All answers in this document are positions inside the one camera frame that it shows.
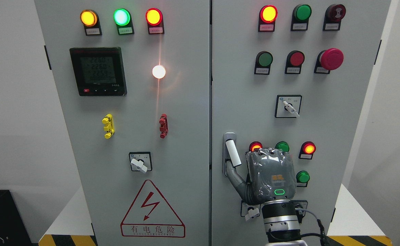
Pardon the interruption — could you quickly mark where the white-lever selector switch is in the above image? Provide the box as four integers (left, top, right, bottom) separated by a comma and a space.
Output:
275, 95, 303, 118
240, 201, 261, 222

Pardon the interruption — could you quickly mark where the red lit light right door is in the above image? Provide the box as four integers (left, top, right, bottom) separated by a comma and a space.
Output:
258, 5, 278, 32

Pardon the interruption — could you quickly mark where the green light button lower right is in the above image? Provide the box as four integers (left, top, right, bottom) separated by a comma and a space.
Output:
296, 170, 310, 187

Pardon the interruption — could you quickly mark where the silver door handle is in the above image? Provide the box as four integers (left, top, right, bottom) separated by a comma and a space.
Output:
222, 132, 242, 177

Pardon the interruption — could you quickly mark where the red electric hazard warning sign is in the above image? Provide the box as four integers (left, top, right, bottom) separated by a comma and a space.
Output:
120, 179, 186, 238

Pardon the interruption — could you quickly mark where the white-lever selector switch lower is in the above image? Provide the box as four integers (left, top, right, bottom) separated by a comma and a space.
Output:
240, 201, 261, 222

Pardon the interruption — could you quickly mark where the green push button top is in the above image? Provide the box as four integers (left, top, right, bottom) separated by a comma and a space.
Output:
291, 4, 312, 31

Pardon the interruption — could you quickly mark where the black knob selector switch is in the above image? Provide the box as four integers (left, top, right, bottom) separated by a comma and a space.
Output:
292, 200, 308, 224

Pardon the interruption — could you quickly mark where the black box lower left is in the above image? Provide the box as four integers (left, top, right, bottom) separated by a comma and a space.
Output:
0, 190, 32, 246

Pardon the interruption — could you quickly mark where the red push button second row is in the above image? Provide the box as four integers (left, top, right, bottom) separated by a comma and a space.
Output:
284, 50, 305, 74

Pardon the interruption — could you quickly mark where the red emergency stop mushroom button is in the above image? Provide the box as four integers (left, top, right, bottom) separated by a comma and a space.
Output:
314, 48, 344, 74

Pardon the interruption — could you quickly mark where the amber indicator light top left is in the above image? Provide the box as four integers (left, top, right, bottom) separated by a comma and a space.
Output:
80, 9, 102, 36

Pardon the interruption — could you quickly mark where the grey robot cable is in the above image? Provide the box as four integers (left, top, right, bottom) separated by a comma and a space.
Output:
268, 208, 330, 246

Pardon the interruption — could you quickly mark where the grey cabinet door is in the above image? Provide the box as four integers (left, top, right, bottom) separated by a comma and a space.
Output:
211, 0, 391, 246
35, 0, 210, 246

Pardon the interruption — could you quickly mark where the green push button second row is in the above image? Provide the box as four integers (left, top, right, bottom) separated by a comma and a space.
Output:
254, 51, 273, 75

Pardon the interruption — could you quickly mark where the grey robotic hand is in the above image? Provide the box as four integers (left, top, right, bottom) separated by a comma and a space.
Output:
226, 148, 297, 205

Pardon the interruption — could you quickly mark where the left door selector switch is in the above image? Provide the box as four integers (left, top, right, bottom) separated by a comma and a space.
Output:
129, 151, 153, 174

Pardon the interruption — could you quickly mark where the black digital power meter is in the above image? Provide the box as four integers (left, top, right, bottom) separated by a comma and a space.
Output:
70, 47, 127, 96

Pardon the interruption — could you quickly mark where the red lit light lower right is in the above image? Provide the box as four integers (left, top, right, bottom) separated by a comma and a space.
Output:
298, 141, 316, 160

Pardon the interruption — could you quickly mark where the white lit indicator light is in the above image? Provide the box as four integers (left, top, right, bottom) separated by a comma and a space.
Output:
152, 65, 166, 79

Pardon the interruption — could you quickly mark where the red lit indicator light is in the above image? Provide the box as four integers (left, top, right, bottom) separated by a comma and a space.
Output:
145, 8, 164, 35

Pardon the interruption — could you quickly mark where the grey left cabinet door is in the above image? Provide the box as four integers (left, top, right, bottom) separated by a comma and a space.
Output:
35, 0, 210, 246

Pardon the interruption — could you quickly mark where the green light lower middle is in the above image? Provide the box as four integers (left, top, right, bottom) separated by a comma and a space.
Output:
275, 141, 290, 152

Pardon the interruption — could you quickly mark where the grey right cabinet door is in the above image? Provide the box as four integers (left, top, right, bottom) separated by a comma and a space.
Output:
211, 0, 391, 246

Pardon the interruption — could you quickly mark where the white platform with hazard stripes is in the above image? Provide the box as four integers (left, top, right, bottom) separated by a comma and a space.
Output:
37, 186, 392, 246

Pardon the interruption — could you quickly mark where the white-lever selector switch upper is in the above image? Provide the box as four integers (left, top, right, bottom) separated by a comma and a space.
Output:
275, 95, 303, 118

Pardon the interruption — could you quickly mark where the green lit indicator light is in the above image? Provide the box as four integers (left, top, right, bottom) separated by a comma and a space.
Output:
114, 8, 135, 35

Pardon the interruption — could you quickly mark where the red lit light lower left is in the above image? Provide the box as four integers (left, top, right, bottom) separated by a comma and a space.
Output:
249, 141, 263, 152

